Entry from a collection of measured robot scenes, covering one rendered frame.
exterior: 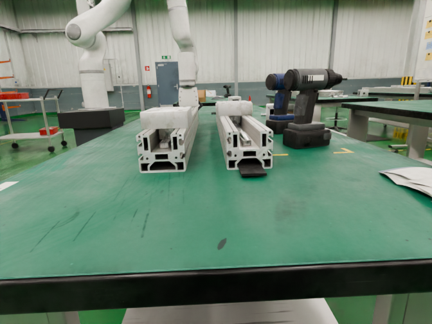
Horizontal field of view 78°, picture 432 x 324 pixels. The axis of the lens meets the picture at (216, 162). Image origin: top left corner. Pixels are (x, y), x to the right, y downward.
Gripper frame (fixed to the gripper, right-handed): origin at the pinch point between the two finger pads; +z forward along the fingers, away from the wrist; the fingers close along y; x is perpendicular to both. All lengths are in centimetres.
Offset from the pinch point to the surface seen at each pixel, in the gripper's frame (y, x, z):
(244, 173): -17, 92, 2
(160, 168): 1, 85, 3
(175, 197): -4, 101, 3
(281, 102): -37, 42, -8
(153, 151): 2, 85, -1
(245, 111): -22, 54, -7
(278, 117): -36, 44, -3
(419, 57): -278, -207, -44
